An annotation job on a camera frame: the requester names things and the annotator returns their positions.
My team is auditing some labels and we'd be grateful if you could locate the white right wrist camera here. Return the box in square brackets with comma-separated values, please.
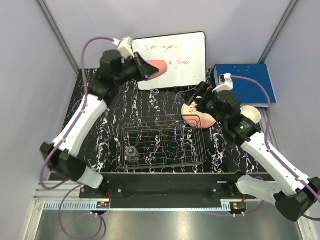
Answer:
[213, 73, 234, 93]

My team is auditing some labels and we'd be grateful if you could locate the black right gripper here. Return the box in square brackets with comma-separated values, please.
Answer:
[180, 81, 228, 127]

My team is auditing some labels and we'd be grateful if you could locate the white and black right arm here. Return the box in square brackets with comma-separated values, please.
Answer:
[186, 81, 320, 222]

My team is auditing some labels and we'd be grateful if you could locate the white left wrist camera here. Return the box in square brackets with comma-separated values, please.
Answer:
[112, 36, 135, 59]

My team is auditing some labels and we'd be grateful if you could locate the small whiteboard with red writing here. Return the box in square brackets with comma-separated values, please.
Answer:
[132, 31, 207, 91]

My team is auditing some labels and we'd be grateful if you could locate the metal wire dish rack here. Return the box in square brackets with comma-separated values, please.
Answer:
[116, 114, 207, 171]

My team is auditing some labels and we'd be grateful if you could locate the blue binder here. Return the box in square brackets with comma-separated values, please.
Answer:
[212, 64, 277, 108]

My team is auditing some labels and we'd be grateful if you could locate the pink plastic cup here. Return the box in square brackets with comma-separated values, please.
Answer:
[143, 60, 168, 81]

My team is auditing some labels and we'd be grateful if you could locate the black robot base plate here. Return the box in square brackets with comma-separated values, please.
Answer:
[79, 172, 258, 210]

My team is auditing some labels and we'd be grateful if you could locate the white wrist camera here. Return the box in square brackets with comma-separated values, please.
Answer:
[112, 36, 135, 59]
[213, 73, 234, 93]

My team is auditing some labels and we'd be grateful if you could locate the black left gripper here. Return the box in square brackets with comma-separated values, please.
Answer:
[115, 52, 160, 86]

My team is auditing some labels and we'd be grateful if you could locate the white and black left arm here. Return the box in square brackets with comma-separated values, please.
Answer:
[40, 50, 168, 198]

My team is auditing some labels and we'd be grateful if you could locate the pink and cream plate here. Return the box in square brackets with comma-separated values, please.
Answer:
[181, 101, 217, 129]

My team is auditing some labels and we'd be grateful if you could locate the white cable duct strip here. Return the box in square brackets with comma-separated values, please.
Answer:
[44, 200, 110, 211]

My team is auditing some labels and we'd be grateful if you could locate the clear drinking glass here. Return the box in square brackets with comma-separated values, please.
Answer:
[125, 146, 140, 163]

